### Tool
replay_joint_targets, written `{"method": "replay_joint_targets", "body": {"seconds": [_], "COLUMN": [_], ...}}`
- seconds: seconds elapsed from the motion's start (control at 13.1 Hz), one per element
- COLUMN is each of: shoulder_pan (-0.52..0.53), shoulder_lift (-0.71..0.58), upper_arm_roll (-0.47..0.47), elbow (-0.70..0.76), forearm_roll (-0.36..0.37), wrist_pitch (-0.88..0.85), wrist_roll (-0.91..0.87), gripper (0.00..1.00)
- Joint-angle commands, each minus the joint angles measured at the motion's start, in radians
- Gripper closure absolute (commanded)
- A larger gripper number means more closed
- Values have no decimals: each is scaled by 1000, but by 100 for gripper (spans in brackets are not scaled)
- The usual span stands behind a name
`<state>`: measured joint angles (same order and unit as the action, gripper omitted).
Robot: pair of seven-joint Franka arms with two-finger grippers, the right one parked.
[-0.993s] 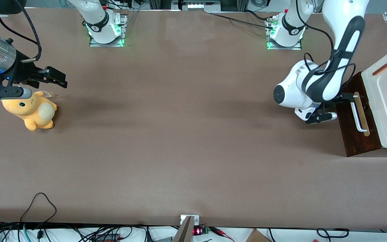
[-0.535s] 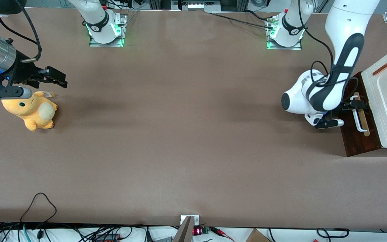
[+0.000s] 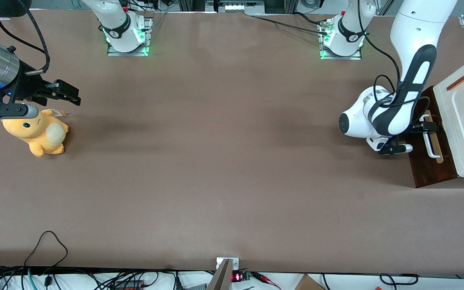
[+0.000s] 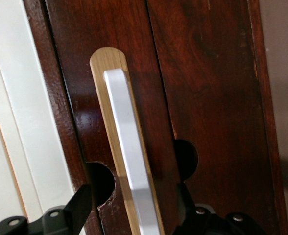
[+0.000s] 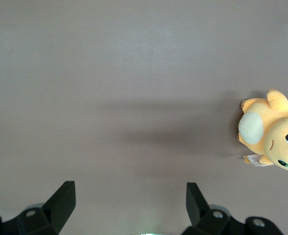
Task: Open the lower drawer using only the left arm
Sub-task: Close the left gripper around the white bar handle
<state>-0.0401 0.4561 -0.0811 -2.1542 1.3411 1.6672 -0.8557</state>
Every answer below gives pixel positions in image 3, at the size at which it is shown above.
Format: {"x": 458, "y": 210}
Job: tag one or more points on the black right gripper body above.
{"x": 25, "y": 85}

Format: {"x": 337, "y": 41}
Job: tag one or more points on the dark wood drawer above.
{"x": 417, "y": 161}

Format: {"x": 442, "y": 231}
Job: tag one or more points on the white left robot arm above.
{"x": 413, "y": 32}

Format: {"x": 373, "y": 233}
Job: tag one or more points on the orange plush toy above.
{"x": 38, "y": 135}

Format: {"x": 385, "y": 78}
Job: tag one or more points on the brown wooden lid strip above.
{"x": 460, "y": 80}

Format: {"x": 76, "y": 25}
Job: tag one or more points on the brown cardboard piece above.
{"x": 307, "y": 284}

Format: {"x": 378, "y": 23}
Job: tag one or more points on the white lit device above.
{"x": 240, "y": 7}

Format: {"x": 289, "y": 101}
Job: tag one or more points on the red digit display module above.
{"x": 237, "y": 276}

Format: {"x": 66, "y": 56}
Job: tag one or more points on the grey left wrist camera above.
{"x": 397, "y": 149}

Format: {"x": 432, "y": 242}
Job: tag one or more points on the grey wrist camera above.
{"x": 397, "y": 149}
{"x": 18, "y": 111}

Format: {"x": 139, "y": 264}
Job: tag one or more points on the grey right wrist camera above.
{"x": 18, "y": 111}

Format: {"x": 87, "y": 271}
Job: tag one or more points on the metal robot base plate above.
{"x": 328, "y": 56}
{"x": 113, "y": 51}

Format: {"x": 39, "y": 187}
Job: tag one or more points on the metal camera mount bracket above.
{"x": 227, "y": 264}

